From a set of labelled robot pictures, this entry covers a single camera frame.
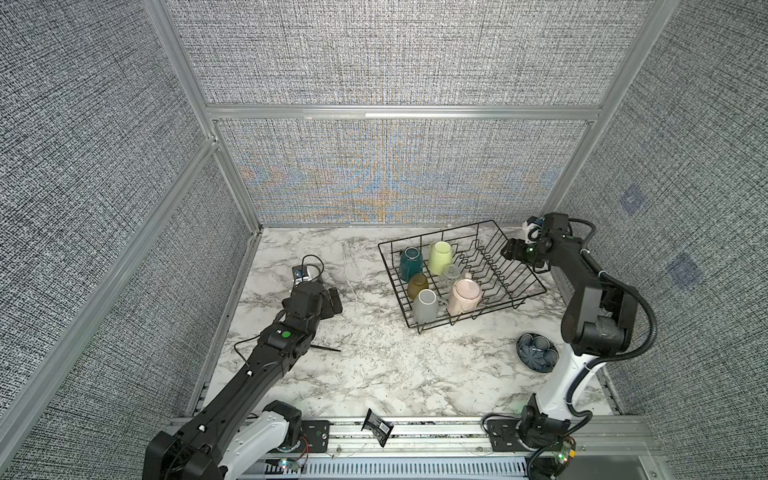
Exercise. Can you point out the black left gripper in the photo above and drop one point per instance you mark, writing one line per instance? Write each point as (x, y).
(328, 309)

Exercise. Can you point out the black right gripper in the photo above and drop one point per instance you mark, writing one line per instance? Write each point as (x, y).
(514, 250)

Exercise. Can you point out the pink ceramic mug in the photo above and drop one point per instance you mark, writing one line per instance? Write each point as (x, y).
(465, 296)

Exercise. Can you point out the clear glass cup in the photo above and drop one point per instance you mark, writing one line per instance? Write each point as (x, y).
(451, 274)

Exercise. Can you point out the light green ceramic mug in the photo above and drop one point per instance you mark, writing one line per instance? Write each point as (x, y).
(440, 257)

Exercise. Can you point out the teal mug white inside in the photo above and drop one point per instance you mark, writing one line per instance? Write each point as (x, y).
(411, 263)

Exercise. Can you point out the amber glass cup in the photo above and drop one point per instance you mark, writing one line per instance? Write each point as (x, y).
(416, 284)

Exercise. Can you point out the cream mug grey handle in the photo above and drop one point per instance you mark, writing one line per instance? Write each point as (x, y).
(426, 307)

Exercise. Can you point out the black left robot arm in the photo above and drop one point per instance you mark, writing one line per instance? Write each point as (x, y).
(197, 449)

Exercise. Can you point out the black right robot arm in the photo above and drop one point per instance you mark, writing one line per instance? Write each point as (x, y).
(597, 325)

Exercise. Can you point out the small black packet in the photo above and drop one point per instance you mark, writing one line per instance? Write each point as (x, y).
(380, 428)

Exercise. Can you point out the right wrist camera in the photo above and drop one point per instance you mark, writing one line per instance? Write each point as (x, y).
(532, 229)

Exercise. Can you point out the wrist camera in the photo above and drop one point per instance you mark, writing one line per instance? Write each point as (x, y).
(532, 229)
(300, 274)

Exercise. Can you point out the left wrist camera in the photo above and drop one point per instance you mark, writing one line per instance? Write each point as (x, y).
(300, 274)

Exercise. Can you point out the black wire dish rack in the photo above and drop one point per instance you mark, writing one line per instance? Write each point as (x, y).
(476, 255)

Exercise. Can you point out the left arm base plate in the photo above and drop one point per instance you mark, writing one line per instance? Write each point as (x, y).
(313, 438)

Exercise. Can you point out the aluminium front rail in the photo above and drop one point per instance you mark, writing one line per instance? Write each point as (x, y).
(609, 447)

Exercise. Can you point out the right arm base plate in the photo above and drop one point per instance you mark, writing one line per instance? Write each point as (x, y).
(503, 436)

